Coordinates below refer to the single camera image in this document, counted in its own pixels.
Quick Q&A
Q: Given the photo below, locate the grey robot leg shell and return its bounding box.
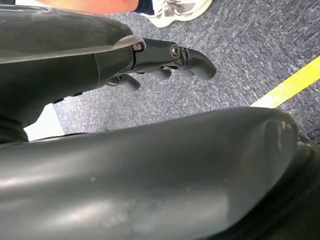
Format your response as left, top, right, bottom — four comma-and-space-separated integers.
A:
0, 106, 299, 240

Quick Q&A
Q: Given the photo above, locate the yellow floor tape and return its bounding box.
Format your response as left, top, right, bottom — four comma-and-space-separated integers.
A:
250, 55, 320, 110

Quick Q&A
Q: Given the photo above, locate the person's white shoe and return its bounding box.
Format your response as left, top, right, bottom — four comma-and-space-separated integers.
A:
140, 0, 214, 28

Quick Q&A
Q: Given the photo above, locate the dark robot leg shell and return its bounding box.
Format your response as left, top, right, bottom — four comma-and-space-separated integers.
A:
203, 141, 320, 240

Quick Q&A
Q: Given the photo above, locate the white flat object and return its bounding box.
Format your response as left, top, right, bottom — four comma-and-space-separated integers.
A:
23, 103, 66, 143

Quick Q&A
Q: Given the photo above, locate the person's leg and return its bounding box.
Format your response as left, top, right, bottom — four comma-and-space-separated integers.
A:
36, 0, 140, 15

